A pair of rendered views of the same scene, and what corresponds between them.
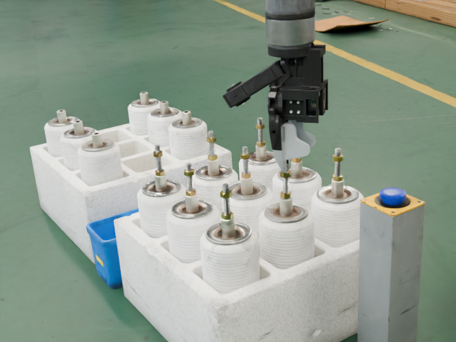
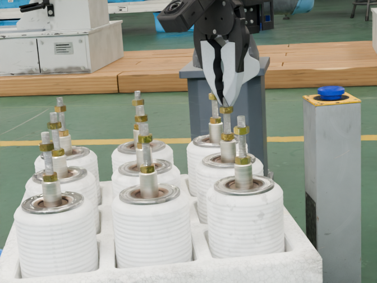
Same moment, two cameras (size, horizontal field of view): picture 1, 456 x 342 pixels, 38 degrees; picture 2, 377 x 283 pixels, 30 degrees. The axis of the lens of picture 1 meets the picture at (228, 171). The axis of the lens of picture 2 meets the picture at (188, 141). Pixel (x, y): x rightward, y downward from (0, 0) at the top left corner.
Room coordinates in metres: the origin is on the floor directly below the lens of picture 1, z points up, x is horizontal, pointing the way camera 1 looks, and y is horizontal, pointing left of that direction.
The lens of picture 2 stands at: (0.63, 0.78, 0.52)
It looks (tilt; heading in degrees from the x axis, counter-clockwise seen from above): 14 degrees down; 296
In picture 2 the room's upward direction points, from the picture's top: 4 degrees counter-clockwise
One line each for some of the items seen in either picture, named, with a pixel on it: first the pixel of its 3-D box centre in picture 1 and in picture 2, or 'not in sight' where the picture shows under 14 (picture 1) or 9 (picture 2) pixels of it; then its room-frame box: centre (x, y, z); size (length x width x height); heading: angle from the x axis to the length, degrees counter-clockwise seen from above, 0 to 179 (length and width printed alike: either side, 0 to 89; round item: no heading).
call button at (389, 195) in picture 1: (392, 197); (331, 94); (0.90, -0.25, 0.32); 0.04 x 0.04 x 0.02
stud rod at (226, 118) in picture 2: (286, 184); (226, 123); (1.01, -0.10, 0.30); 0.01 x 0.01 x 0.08
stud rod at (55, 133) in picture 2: (212, 148); (55, 140); (1.21, 0.03, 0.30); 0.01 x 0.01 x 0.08
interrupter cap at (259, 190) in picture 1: (247, 191); (145, 168); (1.11, -0.03, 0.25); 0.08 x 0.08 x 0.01
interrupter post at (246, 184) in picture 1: (246, 184); (144, 159); (1.11, -0.03, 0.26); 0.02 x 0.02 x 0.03
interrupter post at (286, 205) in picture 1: (286, 206); (228, 151); (1.01, -0.10, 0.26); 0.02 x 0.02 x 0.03
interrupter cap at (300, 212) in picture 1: (286, 213); (228, 160); (1.01, -0.10, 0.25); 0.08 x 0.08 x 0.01
